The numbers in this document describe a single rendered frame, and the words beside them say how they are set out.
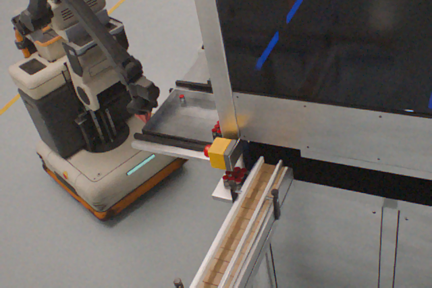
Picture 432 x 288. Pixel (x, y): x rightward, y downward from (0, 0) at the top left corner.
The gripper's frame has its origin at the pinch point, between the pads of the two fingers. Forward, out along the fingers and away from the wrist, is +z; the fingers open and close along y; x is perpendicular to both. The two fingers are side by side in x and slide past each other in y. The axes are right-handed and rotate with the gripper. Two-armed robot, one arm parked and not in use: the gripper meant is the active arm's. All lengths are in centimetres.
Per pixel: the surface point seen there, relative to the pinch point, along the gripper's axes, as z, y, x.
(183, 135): 2.0, 15.6, -1.6
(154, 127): 1.7, 2.5, -0.5
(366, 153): -13, 84, -12
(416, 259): 30, 100, -12
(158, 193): 89, -42, 37
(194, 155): 2.3, 24.5, -10.1
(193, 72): 1.9, 0.9, 36.5
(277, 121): -21, 58, -12
